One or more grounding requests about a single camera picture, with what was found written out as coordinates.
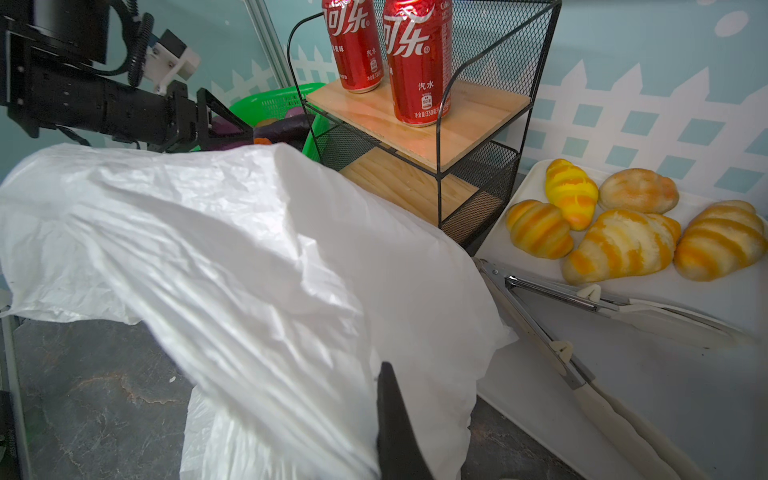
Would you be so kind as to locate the white plastic grocery bag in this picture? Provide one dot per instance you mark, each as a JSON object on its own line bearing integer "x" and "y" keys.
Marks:
{"x": 276, "y": 285}

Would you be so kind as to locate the red cola can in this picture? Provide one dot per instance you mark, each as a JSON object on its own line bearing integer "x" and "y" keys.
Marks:
{"x": 418, "y": 42}
{"x": 355, "y": 45}

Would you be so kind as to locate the steel tongs white tips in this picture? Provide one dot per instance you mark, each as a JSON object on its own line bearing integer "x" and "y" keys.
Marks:
{"x": 644, "y": 446}

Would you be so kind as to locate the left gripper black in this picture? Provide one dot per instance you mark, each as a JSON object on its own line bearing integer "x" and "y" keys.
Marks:
{"x": 44, "y": 87}

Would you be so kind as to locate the red cola can left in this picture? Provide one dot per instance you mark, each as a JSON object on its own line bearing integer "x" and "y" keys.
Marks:
{"x": 355, "y": 45}

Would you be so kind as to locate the purple eggplant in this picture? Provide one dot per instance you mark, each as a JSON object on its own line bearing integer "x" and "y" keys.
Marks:
{"x": 291, "y": 130}

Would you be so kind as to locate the red cola can right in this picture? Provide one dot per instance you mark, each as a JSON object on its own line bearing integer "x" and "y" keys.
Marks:
{"x": 418, "y": 42}

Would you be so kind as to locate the pale round bread roll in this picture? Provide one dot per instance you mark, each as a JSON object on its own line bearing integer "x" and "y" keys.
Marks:
{"x": 639, "y": 190}

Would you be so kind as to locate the black wire two-tier shelf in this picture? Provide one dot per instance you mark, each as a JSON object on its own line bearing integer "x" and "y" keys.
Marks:
{"x": 455, "y": 75}

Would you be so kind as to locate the green plastic basket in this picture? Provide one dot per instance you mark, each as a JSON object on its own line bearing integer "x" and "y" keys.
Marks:
{"x": 277, "y": 104}

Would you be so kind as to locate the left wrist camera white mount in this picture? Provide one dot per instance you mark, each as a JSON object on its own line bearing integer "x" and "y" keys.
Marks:
{"x": 168, "y": 57}

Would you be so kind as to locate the small striped croissant right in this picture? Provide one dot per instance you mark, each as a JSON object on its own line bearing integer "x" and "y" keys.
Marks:
{"x": 725, "y": 237}

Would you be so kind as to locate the yellow striped bread roll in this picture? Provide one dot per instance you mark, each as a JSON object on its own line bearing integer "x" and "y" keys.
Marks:
{"x": 570, "y": 189}

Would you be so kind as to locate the large striped croissant left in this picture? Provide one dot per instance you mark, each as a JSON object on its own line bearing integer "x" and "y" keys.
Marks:
{"x": 539, "y": 229}

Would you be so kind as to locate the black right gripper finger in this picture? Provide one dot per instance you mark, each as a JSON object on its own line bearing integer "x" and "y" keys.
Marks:
{"x": 399, "y": 455}

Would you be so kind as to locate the long striped croissant centre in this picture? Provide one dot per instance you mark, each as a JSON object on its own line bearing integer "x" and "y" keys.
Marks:
{"x": 622, "y": 243}

